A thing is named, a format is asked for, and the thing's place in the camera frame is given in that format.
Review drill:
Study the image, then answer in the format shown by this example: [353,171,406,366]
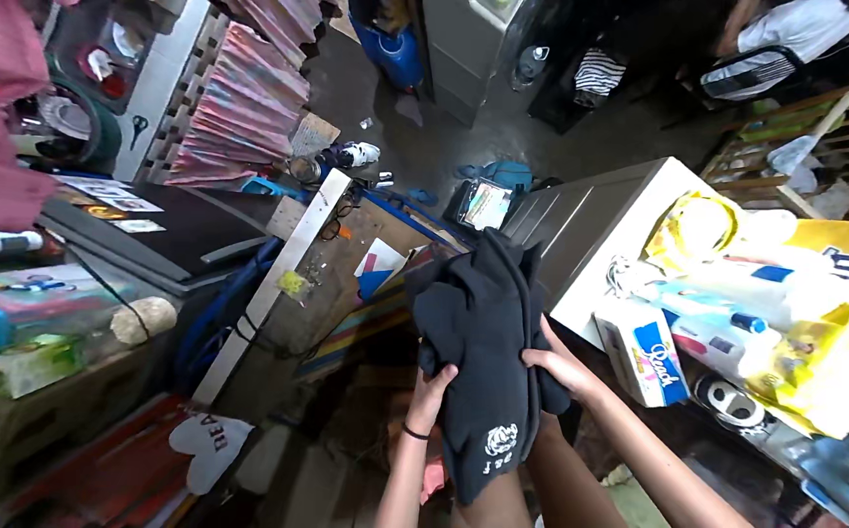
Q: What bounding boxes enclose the pink blue patterned curtain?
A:
[165,0,325,189]

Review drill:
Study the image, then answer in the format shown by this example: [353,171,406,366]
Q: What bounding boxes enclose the blue white paper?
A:
[353,237,409,303]

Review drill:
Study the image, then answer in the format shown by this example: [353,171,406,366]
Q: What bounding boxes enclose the striped colourful mat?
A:
[295,282,414,383]

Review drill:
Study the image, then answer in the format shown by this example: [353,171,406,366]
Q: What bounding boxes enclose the yellow tape roll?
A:
[646,191,741,274]

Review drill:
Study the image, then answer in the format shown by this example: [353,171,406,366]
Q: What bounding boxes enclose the red board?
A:
[2,393,209,528]

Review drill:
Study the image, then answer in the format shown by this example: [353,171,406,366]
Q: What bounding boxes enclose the grey white drawer cabinet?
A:
[501,156,733,352]

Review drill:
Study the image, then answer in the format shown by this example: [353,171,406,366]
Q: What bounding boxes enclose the black garment with white print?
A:
[404,226,572,507]

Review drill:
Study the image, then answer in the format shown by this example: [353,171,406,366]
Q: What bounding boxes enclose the black chair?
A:
[699,45,806,101]

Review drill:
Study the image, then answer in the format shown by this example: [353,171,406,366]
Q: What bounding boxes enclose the green white box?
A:
[0,333,90,400]

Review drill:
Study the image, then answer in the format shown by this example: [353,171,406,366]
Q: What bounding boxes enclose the wooden slatted crib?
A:
[699,79,849,222]

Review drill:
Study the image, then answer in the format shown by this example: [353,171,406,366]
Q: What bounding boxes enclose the glass jar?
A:
[288,155,323,185]

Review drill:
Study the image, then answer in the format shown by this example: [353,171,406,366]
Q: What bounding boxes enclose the person's left hand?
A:
[403,345,459,441]

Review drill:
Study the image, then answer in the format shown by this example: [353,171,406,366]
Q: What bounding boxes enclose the white blue box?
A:
[593,299,691,409]

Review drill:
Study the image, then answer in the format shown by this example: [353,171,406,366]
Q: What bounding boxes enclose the teal bag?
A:
[457,160,535,198]

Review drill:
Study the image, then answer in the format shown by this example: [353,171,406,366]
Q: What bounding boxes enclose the grey plastic dish tray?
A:
[44,0,161,116]

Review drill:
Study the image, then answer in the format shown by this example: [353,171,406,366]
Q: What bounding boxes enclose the person's left forearm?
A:
[375,425,433,528]

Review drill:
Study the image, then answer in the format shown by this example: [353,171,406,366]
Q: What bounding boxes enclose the dark green round basin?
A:
[10,73,122,173]

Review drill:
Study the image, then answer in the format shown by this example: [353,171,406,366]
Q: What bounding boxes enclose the white heart-shaped sign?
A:
[168,412,256,497]

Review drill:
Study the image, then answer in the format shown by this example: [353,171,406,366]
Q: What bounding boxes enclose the brown wooden board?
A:
[248,192,433,368]

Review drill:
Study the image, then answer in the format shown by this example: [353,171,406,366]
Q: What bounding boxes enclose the clear box with colourful contents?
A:
[448,176,515,231]

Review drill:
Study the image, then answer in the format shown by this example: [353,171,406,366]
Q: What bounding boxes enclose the clear bottle with blue cap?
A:
[655,280,770,335]

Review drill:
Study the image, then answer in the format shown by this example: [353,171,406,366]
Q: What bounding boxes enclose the long white wooden beam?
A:
[191,168,352,408]

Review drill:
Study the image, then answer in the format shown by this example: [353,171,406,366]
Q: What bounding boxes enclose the blue plastic drum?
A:
[348,0,426,92]

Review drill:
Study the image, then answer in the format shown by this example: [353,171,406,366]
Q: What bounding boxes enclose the black white striped cloth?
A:
[574,47,627,110]

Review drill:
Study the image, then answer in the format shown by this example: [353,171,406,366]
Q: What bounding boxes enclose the cardboard piece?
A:
[291,111,342,158]

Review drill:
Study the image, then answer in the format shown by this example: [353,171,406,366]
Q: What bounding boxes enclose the beige cylindrical roll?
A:
[109,296,178,346]

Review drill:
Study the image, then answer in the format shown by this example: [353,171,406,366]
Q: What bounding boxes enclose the white plastic container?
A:
[741,209,799,245]

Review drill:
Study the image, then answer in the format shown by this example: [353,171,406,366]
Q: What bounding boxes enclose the black eyeglasses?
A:
[319,201,360,242]

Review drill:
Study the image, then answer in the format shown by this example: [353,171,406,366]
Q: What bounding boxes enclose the white tangled cord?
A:
[606,254,649,300]

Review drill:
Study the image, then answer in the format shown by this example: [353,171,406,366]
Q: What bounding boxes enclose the person's right forearm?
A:
[577,381,754,528]

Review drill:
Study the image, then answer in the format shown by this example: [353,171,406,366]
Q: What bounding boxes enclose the person's right hand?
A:
[522,315,600,406]

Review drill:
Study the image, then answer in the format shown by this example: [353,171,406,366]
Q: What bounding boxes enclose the clear pink plastic case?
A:
[0,263,139,346]

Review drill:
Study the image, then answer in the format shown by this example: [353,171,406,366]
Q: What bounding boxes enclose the pink cloth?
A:
[420,456,446,507]

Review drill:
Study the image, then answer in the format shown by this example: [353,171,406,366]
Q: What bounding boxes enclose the person's legs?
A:
[451,412,629,528]

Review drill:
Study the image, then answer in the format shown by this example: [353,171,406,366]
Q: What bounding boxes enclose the black cable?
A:
[39,226,152,341]

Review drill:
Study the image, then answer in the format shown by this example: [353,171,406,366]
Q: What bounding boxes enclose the white shoe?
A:
[340,141,382,169]

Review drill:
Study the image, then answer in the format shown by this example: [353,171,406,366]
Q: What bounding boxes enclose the yellow plastic pack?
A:
[743,301,849,441]

